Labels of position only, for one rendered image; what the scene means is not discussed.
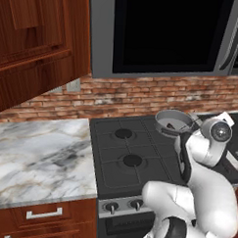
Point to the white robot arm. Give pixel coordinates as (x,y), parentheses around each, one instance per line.
(212,193)

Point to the grey metal pot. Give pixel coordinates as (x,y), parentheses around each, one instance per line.
(171,121)

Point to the wooden base cabinet door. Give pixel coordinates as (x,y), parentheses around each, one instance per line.
(53,235)

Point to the black gas stove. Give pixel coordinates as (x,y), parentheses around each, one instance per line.
(122,157)

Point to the grey stove knob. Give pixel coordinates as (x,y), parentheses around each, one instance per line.
(137,204)
(111,207)

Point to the grey microwave oven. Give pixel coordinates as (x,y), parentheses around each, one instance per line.
(102,32)

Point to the black microwave door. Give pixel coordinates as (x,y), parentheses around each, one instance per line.
(167,31)

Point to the wooden drawer front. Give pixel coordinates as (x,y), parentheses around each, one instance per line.
(77,210)

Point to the black oven door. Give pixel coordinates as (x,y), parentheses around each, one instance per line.
(126,229)

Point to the grey wall outlet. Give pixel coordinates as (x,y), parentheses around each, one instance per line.
(56,89)
(73,85)

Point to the wooden wall cabinet door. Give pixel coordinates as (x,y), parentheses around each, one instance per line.
(45,55)

